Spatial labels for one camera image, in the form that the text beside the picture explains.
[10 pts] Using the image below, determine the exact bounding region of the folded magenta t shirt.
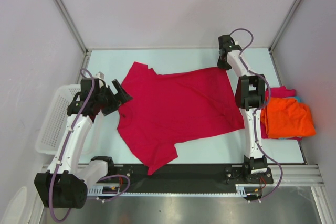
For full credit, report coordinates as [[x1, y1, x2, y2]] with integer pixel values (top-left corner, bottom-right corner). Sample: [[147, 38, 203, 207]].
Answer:
[[260, 86, 297, 139]]

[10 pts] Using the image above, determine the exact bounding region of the crimson red t shirt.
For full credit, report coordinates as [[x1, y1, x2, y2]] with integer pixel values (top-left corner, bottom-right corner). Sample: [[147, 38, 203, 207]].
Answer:
[[117, 62, 244, 175]]

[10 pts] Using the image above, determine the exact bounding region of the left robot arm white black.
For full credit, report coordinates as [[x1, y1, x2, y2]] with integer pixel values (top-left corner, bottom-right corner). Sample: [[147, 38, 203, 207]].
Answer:
[[34, 72, 133, 209]]

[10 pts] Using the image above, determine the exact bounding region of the purple cable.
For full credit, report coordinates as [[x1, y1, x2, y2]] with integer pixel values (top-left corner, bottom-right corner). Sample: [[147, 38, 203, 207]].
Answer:
[[228, 28, 284, 204], [48, 68, 131, 221]]

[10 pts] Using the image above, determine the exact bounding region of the folded orange t shirt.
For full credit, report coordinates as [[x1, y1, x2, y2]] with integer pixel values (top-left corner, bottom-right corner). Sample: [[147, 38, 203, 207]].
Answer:
[[260, 98, 316, 138]]

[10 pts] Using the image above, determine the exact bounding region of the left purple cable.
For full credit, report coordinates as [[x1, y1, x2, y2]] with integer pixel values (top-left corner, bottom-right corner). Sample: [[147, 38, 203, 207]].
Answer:
[[48, 68, 131, 221]]

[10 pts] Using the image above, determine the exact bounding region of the white perforated plastic basket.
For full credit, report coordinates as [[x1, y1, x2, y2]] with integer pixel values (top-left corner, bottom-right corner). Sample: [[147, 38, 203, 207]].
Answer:
[[35, 84, 80, 155]]

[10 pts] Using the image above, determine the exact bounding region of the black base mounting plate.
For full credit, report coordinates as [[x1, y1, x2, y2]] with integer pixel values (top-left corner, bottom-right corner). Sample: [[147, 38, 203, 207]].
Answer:
[[115, 164, 274, 194]]

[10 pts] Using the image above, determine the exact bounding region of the white slotted cable duct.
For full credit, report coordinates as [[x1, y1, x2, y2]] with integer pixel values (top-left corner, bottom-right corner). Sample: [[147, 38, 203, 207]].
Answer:
[[88, 185, 247, 199]]

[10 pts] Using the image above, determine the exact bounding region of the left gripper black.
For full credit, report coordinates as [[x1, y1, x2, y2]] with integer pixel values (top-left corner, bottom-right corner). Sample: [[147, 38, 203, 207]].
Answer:
[[94, 80, 132, 116]]

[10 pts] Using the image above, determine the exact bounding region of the folded teal t shirt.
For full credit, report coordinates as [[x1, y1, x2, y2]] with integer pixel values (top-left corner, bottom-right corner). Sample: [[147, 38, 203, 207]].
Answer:
[[281, 96, 303, 141]]

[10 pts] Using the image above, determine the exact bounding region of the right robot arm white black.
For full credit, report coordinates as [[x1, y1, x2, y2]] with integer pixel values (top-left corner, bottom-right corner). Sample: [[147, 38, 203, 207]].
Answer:
[[217, 35, 268, 184]]

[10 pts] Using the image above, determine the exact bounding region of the aluminium extrusion rail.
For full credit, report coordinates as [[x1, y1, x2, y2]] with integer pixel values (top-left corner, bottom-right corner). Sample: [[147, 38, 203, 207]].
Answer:
[[39, 164, 325, 187]]

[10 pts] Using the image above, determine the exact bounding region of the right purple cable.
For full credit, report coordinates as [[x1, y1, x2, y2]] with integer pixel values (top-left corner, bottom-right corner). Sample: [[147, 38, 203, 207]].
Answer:
[[228, 28, 284, 204]]

